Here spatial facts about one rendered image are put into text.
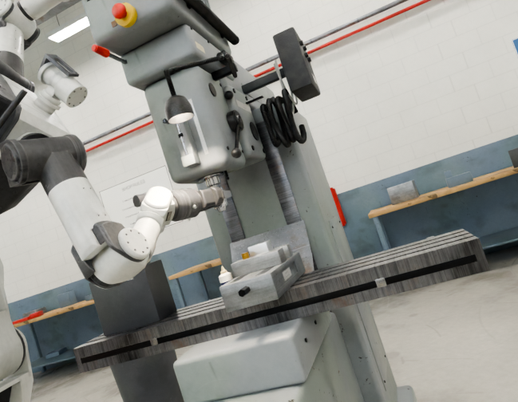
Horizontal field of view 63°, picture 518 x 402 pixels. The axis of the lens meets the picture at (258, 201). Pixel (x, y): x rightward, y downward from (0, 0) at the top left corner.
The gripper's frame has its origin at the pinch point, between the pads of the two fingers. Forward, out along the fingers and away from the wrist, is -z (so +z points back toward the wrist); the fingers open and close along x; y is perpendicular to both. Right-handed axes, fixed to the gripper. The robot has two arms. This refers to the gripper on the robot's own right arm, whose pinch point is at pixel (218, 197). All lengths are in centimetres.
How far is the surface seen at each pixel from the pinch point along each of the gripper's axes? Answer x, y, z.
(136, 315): 32.5, 27.9, 19.6
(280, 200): 6.7, 5.0, -37.3
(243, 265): -7.6, 21.8, 5.6
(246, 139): -5.9, -16.1, -14.2
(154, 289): 26.3, 21.6, 14.3
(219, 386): -6, 48, 24
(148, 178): 416, -109, -268
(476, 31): 0, -130, -461
